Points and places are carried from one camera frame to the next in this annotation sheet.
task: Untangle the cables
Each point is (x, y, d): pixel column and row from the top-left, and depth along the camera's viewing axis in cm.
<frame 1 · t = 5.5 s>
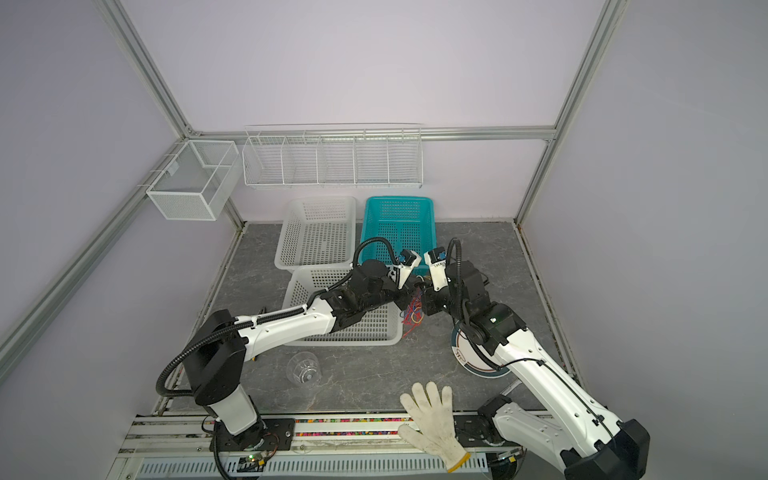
left hand: (423, 282, 78), fingers closed
right hand: (422, 285, 74), fingers closed
front white plastic basket: (380, 327, 93), on the table
rear white plastic basket: (317, 231, 121), on the table
teal plastic basket: (408, 222, 122), on the table
clear plastic cup: (303, 368, 86), on the table
white plate green rim: (471, 361, 86), point 2 cm above the table

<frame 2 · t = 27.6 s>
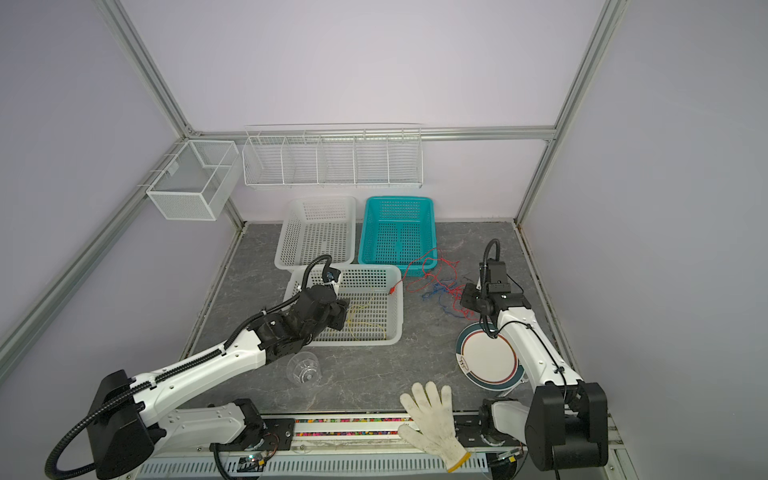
left hand: (341, 302, 79), fingers open
right hand: (471, 297, 86), fingers closed
the named things where they were.

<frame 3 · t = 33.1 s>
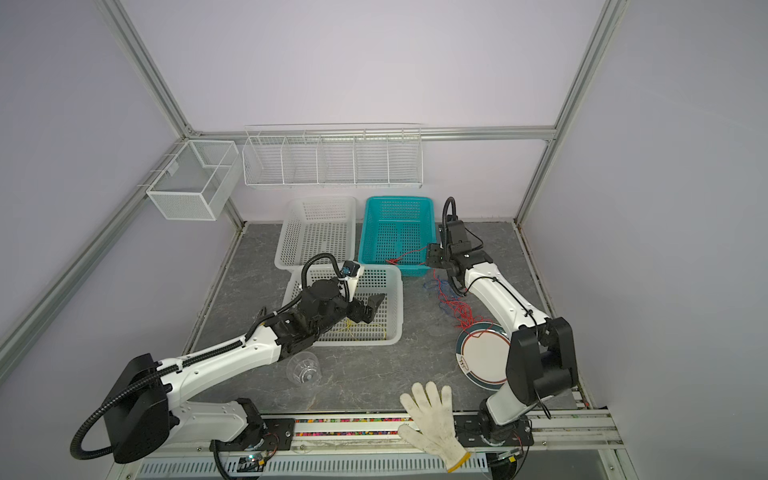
left hand: (369, 291, 78), fingers open
right hand: (440, 253, 89), fingers open
the named things where they were.

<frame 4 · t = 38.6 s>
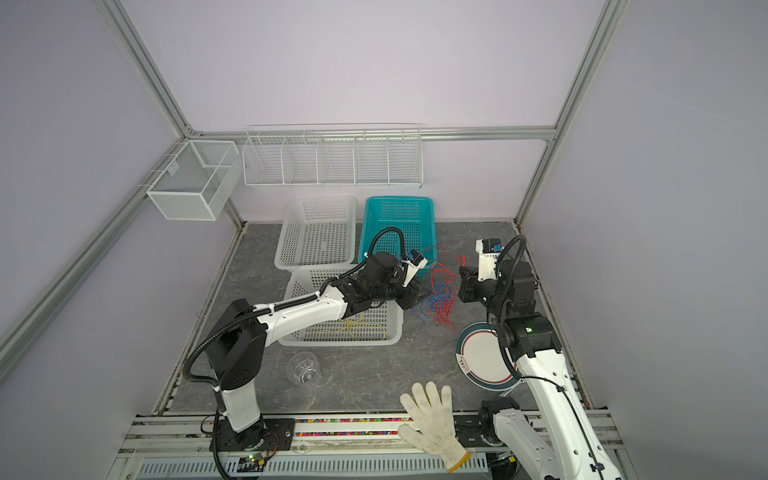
left hand: (425, 291, 81), fingers open
right hand: (463, 270, 72), fingers closed
the named things where they were.

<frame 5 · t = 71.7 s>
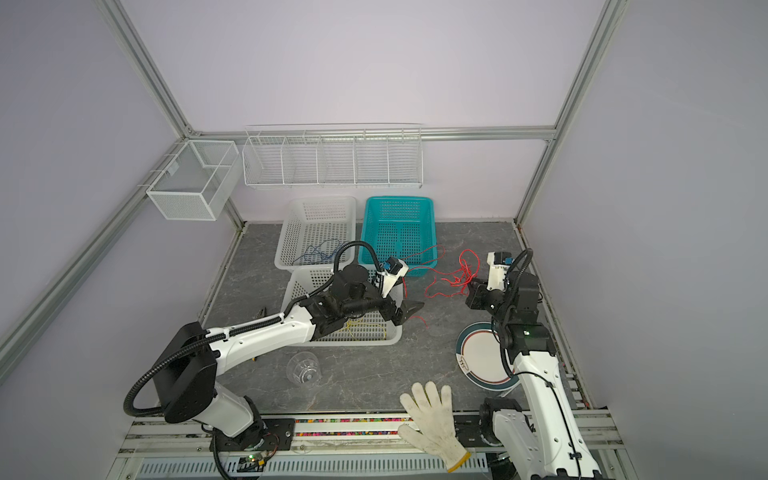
left hand: (412, 295, 75), fingers open
right hand: (470, 281, 77), fingers closed
the named things where they were.

